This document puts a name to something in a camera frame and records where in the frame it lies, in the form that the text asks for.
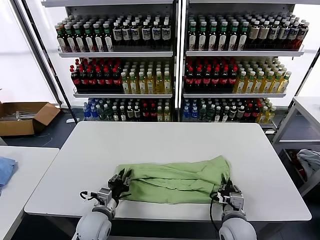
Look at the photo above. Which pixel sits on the green tinted bottle white cap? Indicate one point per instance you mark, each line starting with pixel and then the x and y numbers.
pixel 108 113
pixel 211 114
pixel 203 114

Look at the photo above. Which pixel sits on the white metal frame table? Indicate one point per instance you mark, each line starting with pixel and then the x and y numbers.
pixel 306 110

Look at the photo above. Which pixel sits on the dark bottle blue white label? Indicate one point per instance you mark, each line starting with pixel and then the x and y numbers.
pixel 283 33
pixel 146 33
pixel 273 33
pixel 126 33
pixel 156 33
pixel 116 33
pixel 135 33
pixel 166 33

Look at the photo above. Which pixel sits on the white side table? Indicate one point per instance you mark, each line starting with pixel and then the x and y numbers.
pixel 32 175

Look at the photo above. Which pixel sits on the yellow drink bottle green label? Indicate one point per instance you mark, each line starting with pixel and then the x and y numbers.
pixel 276 85
pixel 285 83
pixel 267 85
pixel 134 85
pixel 241 85
pixel 167 85
pixel 150 85
pixel 159 85
pixel 250 85
pixel 125 85
pixel 142 85
pixel 271 115
pixel 263 115
pixel 160 115
pixel 259 85
pixel 167 115

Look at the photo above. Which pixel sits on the grey metal pole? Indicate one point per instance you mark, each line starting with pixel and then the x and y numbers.
pixel 36 50

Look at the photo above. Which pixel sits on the cola bottle red cap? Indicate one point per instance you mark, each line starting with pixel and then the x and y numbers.
pixel 206 79
pixel 83 80
pixel 247 113
pixel 224 79
pixel 255 113
pixel 145 113
pixel 215 79
pixel 189 79
pixel 153 113
pixel 92 80
pixel 108 80
pixel 198 79
pixel 232 79
pixel 75 80
pixel 100 80
pixel 117 80

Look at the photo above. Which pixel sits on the reddish drink bottle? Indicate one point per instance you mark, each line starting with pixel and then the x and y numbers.
pixel 292 35
pixel 302 35

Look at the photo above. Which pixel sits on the blue cloth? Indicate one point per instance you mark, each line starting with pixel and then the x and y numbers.
pixel 6 170

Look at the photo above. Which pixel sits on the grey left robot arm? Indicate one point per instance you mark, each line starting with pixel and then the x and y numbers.
pixel 97 222

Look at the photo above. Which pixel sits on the brown cardboard box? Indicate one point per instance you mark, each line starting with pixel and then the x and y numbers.
pixel 15 127

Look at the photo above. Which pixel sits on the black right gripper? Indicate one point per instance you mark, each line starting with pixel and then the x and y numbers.
pixel 226 195

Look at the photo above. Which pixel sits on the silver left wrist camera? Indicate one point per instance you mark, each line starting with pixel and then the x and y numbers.
pixel 103 195

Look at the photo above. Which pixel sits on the black metal pole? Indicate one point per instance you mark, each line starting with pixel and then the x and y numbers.
pixel 305 76
pixel 51 65

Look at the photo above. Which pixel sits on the blue water bottle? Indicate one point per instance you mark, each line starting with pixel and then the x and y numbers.
pixel 194 114
pixel 86 113
pixel 186 114
pixel 94 113

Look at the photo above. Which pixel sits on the small white floor object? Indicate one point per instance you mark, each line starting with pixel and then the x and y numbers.
pixel 70 121

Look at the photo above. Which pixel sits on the grey metal shelf rack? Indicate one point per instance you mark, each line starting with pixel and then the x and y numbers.
pixel 240 53
pixel 115 54

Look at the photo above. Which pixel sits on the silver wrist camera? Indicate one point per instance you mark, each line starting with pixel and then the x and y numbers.
pixel 103 195
pixel 236 200

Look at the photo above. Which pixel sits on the dark tea bottle green cap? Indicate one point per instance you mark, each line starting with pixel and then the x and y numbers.
pixel 243 37
pixel 61 42
pixel 192 37
pixel 202 37
pixel 109 42
pixel 80 42
pixel 99 42
pixel 70 42
pixel 233 37
pixel 223 37
pixel 89 42
pixel 212 37

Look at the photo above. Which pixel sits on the light green shirt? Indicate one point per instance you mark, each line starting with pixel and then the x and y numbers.
pixel 175 180

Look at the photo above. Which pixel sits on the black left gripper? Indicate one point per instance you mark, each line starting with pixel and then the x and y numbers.
pixel 119 190

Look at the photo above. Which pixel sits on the dark bottle beige label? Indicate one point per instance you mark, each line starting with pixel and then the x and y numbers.
pixel 253 33
pixel 263 33

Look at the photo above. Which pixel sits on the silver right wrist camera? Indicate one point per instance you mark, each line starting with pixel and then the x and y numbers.
pixel 236 200

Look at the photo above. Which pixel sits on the white grey clothes pile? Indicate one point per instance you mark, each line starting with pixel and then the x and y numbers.
pixel 308 158

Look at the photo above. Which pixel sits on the clear plastic packets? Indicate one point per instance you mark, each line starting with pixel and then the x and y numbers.
pixel 23 115

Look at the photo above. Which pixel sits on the dark bottle white cap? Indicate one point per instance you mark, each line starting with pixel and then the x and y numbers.
pixel 225 115
pixel 115 115
pixel 233 115
pixel 217 115
pixel 136 115
pixel 122 115
pixel 129 115
pixel 240 115

